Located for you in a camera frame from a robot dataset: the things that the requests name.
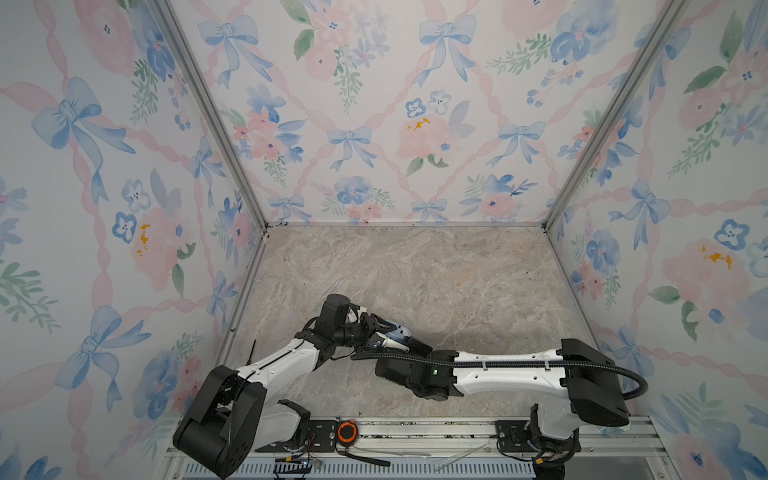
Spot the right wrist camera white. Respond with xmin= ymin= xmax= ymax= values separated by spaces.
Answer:
xmin=370 ymin=333 xmax=409 ymax=352

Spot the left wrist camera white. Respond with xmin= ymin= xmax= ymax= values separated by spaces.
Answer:
xmin=348 ymin=305 xmax=367 ymax=323

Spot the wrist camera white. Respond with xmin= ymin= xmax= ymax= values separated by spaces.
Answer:
xmin=370 ymin=333 xmax=409 ymax=352
xmin=348 ymin=305 xmax=367 ymax=323

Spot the light blue alarm clock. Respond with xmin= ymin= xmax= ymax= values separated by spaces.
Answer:
xmin=385 ymin=323 xmax=412 ymax=345

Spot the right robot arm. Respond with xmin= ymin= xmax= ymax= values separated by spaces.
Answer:
xmin=375 ymin=339 xmax=630 ymax=468

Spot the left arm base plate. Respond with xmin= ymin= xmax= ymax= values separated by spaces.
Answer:
xmin=255 ymin=419 xmax=341 ymax=454

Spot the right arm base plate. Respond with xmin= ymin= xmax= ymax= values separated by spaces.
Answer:
xmin=494 ymin=420 xmax=581 ymax=456

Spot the aluminium front rail frame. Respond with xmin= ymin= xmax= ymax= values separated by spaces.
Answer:
xmin=161 ymin=415 xmax=673 ymax=480

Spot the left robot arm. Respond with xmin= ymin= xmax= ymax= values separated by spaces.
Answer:
xmin=172 ymin=294 xmax=411 ymax=479

